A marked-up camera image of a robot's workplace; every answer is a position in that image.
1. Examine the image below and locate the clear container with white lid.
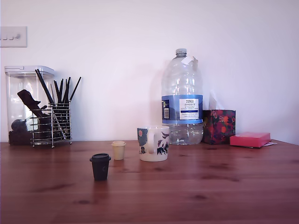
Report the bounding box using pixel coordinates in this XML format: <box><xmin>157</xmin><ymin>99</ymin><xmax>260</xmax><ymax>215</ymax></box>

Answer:
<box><xmin>4</xmin><ymin>66</ymin><xmax>56</xmax><ymax>146</ymax></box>

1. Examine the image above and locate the black scoop in container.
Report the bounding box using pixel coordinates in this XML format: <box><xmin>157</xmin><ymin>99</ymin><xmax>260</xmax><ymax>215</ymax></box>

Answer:
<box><xmin>17</xmin><ymin>89</ymin><xmax>48</xmax><ymax>118</ymax></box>

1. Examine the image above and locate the chrome wire utensil rack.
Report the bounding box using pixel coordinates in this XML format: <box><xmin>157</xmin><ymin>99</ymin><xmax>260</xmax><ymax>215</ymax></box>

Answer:
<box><xmin>30</xmin><ymin>103</ymin><xmax>73</xmax><ymax>148</ymax></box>

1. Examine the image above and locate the black chopstick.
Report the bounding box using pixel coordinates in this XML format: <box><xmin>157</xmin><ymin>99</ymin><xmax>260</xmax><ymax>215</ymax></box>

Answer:
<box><xmin>69</xmin><ymin>76</ymin><xmax>82</xmax><ymax>102</ymax></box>
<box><xmin>53</xmin><ymin>80</ymin><xmax>61</xmax><ymax>104</ymax></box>
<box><xmin>62</xmin><ymin>78</ymin><xmax>69</xmax><ymax>104</ymax></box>
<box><xmin>37</xmin><ymin>70</ymin><xmax>56</xmax><ymax>105</ymax></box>
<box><xmin>58</xmin><ymin>78</ymin><xmax>64</xmax><ymax>104</ymax></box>
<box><xmin>35</xmin><ymin>69</ymin><xmax>53</xmax><ymax>105</ymax></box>
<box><xmin>65</xmin><ymin>77</ymin><xmax>72</xmax><ymax>104</ymax></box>

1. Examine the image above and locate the white tissue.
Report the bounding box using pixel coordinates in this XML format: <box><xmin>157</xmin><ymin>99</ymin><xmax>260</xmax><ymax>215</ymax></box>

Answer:
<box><xmin>208</xmin><ymin>90</ymin><xmax>226</xmax><ymax>111</ymax></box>

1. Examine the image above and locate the large clear water bottle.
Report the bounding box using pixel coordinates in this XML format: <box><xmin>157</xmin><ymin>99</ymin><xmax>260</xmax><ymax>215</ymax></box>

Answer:
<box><xmin>161</xmin><ymin>48</ymin><xmax>204</xmax><ymax>146</ymax></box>

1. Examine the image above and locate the white patterned ceramic mug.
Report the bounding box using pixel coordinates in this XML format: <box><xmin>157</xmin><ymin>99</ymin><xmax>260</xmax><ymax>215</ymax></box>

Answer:
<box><xmin>136</xmin><ymin>126</ymin><xmax>170</xmax><ymax>162</ymax></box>

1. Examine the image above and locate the floral tissue box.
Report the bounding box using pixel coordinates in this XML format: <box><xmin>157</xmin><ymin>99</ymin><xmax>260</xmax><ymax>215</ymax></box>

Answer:
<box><xmin>201</xmin><ymin>109</ymin><xmax>236</xmax><ymax>145</ymax></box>

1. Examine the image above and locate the cream coffee capsule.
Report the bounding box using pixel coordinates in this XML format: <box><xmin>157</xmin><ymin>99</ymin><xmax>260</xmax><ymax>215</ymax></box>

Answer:
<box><xmin>111</xmin><ymin>140</ymin><xmax>127</xmax><ymax>161</ymax></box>

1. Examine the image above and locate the black coffee capsule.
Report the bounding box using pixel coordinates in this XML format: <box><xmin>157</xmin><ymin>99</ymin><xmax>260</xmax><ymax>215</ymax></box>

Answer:
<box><xmin>89</xmin><ymin>153</ymin><xmax>112</xmax><ymax>182</ymax></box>

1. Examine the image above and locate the dark coffee beans layer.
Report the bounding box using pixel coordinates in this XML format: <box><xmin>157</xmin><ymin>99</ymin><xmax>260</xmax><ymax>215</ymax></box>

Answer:
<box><xmin>8</xmin><ymin>130</ymin><xmax>32</xmax><ymax>146</ymax></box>

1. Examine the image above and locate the white wall switch plate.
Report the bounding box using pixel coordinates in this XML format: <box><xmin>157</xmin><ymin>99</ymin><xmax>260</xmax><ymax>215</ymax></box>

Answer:
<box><xmin>0</xmin><ymin>26</ymin><xmax>28</xmax><ymax>48</ymax></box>

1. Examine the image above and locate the flat pink box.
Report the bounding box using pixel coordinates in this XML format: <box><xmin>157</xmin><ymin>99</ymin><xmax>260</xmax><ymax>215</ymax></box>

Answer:
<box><xmin>229</xmin><ymin>132</ymin><xmax>271</xmax><ymax>149</ymax></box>

